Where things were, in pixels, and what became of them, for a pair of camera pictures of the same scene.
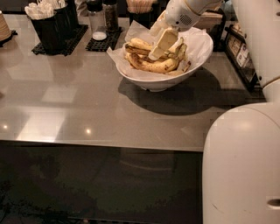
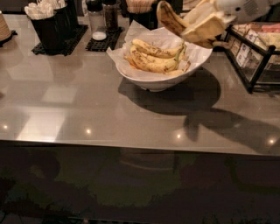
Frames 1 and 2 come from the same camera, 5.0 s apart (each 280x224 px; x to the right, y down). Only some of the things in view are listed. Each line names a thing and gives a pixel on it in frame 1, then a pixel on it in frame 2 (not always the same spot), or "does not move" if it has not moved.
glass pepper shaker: x=110 y=8 does not move
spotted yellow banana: x=159 y=66 does not move
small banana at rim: x=181 y=71 does not move
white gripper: x=178 y=15 → x=240 y=9
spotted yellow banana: x=145 y=47 → x=178 y=26
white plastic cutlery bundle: x=43 y=9 does not move
